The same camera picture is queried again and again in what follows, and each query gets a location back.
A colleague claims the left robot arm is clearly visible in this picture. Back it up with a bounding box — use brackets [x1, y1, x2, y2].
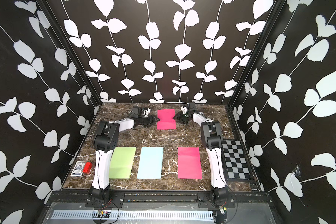
[88, 115, 160, 202]

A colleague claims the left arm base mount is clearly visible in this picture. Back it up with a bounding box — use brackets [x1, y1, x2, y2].
[85, 191, 125, 209]

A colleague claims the red small box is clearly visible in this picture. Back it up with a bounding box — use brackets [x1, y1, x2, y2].
[83, 162, 92, 174]

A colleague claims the small magenta paper sheet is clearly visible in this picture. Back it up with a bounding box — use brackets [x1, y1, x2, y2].
[157, 109, 176, 130]

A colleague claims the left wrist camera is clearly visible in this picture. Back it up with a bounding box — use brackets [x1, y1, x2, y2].
[129, 106, 151, 119]

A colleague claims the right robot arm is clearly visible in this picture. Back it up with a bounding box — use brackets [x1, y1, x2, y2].
[174, 107, 230, 202]

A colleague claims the playing card deck box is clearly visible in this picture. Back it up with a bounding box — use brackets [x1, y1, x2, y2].
[70, 161, 86, 177]

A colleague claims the large magenta paper sheet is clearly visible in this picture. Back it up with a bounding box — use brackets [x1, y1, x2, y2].
[178, 147, 202, 179]

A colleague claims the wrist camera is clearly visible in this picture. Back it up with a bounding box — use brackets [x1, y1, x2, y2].
[129, 106, 151, 119]
[181, 98, 198, 116]

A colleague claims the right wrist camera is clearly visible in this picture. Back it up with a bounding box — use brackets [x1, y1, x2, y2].
[181, 98, 198, 116]

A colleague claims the checkerboard calibration plate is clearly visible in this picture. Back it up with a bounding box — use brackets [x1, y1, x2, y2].
[223, 139, 251, 180]

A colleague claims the light blue paper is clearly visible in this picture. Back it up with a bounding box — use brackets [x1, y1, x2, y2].
[137, 147, 163, 179]

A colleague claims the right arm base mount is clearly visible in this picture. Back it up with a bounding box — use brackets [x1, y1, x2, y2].
[197, 192, 236, 209]

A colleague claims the small circuit board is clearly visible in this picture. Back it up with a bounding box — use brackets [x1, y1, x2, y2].
[92, 210, 111, 219]

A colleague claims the white perforated rail strip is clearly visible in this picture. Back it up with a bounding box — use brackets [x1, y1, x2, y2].
[50, 210, 213, 221]

